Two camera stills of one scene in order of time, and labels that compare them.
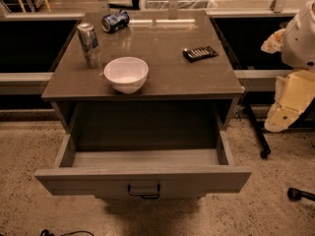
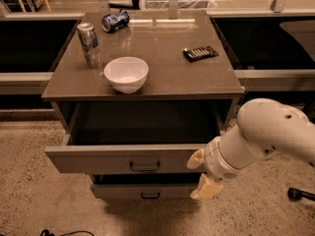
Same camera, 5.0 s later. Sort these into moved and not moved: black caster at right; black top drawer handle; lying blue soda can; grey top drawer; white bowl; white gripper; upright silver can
Moved: grey top drawer; black top drawer handle; white gripper
Not moved: white bowl; upright silver can; lying blue soda can; black caster at right
